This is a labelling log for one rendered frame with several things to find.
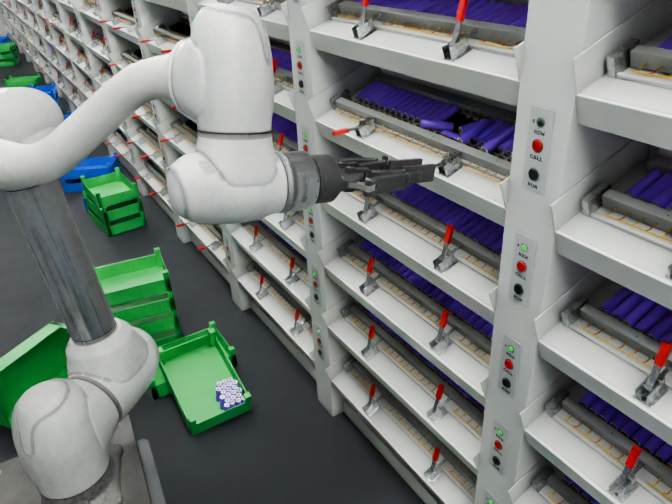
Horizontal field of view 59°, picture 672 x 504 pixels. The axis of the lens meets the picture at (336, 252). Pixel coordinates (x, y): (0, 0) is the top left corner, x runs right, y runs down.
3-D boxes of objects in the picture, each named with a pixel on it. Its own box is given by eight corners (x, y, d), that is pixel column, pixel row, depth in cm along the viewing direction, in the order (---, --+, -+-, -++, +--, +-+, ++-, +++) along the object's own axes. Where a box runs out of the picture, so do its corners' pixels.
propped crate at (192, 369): (251, 409, 190) (251, 395, 185) (191, 436, 181) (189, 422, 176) (214, 341, 207) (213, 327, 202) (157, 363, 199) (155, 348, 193)
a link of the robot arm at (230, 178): (291, 225, 85) (291, 133, 81) (185, 240, 77) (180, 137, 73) (258, 209, 94) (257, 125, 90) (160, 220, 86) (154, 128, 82)
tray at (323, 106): (510, 230, 96) (500, 184, 91) (321, 136, 142) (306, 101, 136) (594, 163, 101) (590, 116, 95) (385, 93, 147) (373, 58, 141)
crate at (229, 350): (154, 400, 196) (149, 382, 192) (137, 367, 211) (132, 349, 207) (237, 366, 209) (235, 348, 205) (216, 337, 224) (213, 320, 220)
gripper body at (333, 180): (293, 194, 96) (341, 189, 100) (319, 212, 89) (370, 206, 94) (296, 148, 92) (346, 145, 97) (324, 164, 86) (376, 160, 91)
